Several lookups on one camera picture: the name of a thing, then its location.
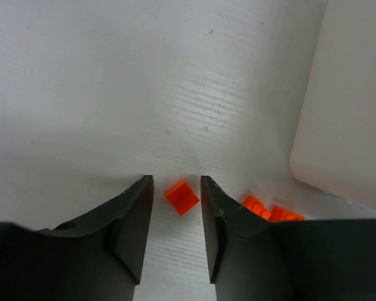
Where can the orange lego brick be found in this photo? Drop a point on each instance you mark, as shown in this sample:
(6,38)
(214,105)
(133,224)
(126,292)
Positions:
(280,214)
(255,206)
(181,197)

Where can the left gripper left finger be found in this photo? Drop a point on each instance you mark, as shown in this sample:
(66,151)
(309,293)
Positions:
(96,256)

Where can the white three-compartment container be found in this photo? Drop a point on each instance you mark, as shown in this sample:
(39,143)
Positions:
(335,143)

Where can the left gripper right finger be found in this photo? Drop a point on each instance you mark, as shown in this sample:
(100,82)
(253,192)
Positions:
(250,258)

